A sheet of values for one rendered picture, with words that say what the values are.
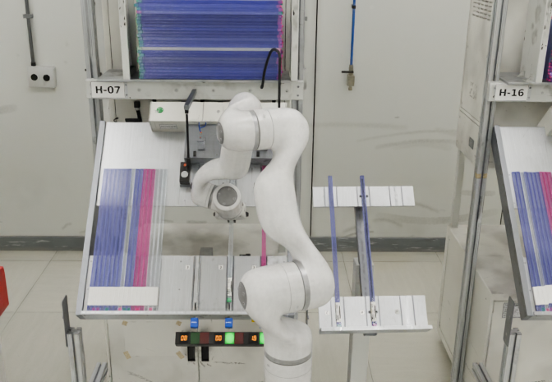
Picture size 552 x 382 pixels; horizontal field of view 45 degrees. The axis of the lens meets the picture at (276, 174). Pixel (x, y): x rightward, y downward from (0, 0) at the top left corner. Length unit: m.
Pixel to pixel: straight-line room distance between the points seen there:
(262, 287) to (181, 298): 0.71
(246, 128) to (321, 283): 0.41
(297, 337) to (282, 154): 0.44
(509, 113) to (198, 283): 1.37
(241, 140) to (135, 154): 0.90
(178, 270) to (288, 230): 0.74
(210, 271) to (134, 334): 0.53
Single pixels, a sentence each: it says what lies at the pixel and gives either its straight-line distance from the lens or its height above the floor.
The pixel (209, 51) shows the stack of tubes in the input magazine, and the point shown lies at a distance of 2.34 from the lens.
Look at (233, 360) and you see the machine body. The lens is 2.64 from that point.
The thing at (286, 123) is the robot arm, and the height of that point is 1.43.
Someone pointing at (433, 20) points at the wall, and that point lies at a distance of 3.95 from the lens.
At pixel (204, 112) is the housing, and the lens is 2.37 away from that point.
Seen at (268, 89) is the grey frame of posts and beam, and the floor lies 1.35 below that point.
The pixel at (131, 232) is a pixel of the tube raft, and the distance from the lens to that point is 2.29.
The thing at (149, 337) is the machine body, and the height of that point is 0.43.
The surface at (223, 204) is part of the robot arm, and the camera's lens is 1.95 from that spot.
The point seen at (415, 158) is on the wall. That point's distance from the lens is 4.11.
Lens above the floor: 1.84
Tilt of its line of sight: 19 degrees down
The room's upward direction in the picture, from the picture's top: 1 degrees clockwise
